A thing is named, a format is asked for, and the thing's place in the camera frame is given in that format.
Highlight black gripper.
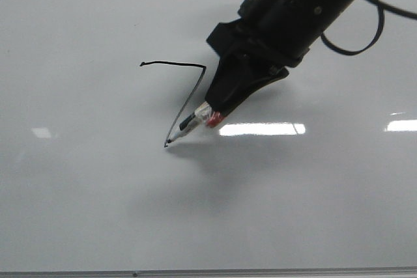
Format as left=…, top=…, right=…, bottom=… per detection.
left=205, top=0, right=309, bottom=117

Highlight taped black whiteboard marker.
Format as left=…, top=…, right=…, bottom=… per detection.
left=164, top=102, right=225, bottom=147

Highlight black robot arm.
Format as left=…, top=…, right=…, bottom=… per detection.
left=205, top=0, right=354, bottom=117

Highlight white glossy whiteboard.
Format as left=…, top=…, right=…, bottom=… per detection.
left=1, top=0, right=416, bottom=271

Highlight black cable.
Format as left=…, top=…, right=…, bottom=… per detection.
left=321, top=0, right=417, bottom=56

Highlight grey aluminium whiteboard frame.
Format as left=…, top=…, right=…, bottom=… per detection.
left=1, top=266, right=416, bottom=277

